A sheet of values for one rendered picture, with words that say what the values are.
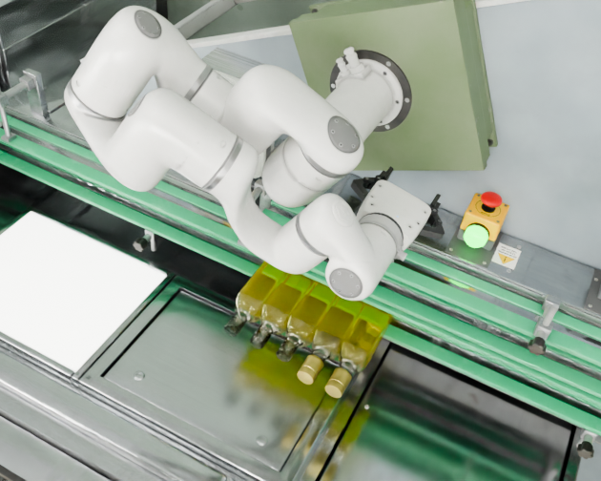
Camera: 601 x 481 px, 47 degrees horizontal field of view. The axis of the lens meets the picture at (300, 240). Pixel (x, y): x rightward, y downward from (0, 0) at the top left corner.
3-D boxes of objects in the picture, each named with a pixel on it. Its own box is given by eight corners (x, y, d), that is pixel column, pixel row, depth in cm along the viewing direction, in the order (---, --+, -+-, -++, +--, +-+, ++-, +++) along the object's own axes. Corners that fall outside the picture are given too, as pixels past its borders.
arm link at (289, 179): (291, 131, 116) (240, 182, 105) (338, 88, 106) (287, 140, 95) (331, 173, 117) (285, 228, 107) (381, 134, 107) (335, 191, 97)
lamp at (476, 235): (464, 236, 134) (459, 245, 132) (469, 219, 131) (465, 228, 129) (486, 245, 133) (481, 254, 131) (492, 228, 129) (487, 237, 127)
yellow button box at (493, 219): (466, 217, 140) (455, 238, 135) (477, 188, 135) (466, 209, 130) (500, 229, 138) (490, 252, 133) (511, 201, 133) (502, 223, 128)
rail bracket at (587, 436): (576, 411, 140) (563, 464, 132) (589, 392, 136) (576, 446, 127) (596, 420, 139) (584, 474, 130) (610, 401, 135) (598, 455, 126)
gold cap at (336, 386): (350, 370, 127) (341, 387, 124) (352, 383, 129) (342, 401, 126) (333, 365, 128) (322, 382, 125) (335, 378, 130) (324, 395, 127)
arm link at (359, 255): (274, 237, 97) (315, 202, 91) (305, 201, 105) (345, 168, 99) (346, 314, 98) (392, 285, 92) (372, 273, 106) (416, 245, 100)
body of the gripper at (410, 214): (416, 238, 102) (438, 202, 110) (357, 203, 103) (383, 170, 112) (396, 272, 107) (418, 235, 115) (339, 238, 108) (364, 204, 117)
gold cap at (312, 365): (304, 353, 130) (293, 369, 127) (320, 355, 128) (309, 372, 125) (310, 366, 132) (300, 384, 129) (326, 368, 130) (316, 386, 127)
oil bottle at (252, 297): (280, 254, 153) (230, 318, 139) (282, 236, 150) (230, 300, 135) (303, 263, 152) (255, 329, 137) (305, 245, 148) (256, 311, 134)
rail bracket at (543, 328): (539, 300, 128) (522, 349, 119) (553, 272, 123) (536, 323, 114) (561, 308, 127) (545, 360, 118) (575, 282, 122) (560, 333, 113)
